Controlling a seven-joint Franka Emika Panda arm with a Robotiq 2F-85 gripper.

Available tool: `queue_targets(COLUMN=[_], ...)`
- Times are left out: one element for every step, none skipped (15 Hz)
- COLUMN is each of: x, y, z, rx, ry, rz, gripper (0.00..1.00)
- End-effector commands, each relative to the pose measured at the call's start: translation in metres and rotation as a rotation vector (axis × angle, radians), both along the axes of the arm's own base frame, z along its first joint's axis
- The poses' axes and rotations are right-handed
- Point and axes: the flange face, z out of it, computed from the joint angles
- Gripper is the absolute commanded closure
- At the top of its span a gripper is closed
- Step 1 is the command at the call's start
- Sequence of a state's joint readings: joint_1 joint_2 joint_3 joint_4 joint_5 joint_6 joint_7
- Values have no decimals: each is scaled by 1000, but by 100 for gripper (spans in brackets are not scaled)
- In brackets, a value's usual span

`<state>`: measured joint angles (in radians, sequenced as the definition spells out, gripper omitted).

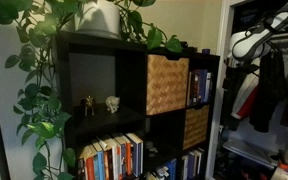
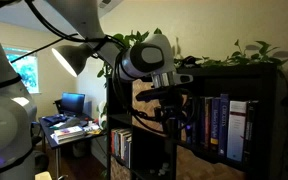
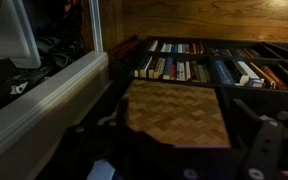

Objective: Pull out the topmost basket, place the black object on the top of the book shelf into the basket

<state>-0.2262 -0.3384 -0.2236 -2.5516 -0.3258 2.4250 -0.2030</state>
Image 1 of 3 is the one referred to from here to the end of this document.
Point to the green pothos plant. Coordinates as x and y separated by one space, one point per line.
37 24

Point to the black cube bookshelf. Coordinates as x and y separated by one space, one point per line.
102 67

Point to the books on lower left shelf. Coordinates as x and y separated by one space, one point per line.
118 156

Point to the small stones on shelf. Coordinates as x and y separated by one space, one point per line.
152 150

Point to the blue books bottom middle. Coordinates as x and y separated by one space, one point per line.
166 171

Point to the white plant pot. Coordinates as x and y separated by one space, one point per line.
98 18

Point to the books on shelf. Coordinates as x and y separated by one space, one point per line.
118 156
192 165
199 87

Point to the gold figurine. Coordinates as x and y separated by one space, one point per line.
88 103

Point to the white red hanging jacket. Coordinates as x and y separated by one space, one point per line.
245 98

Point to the small dark blue cup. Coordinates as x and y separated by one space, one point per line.
206 51

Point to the white elephant figurine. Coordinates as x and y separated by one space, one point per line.
112 103

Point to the woven bamboo basket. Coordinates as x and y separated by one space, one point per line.
166 84
196 123

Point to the books on upper right shelf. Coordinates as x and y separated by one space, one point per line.
199 87

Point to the books on bottom right shelf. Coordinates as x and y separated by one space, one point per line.
192 165

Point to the white closet shelf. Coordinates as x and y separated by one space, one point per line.
252 152

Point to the black hanging jacket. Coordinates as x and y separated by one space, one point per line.
271 90

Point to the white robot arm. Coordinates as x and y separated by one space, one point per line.
253 44

